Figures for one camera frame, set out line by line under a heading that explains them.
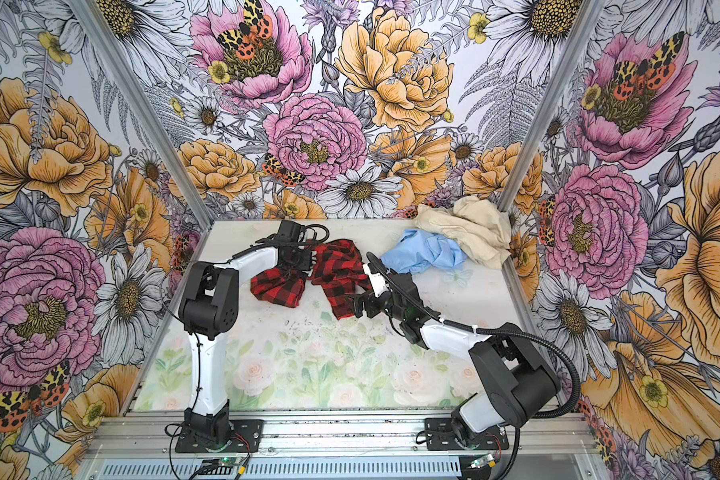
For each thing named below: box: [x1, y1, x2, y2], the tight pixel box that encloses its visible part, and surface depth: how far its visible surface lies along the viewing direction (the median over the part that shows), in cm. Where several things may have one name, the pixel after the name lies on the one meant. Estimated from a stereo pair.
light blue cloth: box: [380, 229, 467, 275], surface depth 104 cm
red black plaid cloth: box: [250, 239, 373, 320], surface depth 101 cm
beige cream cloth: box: [414, 196, 512, 269], surface depth 110 cm
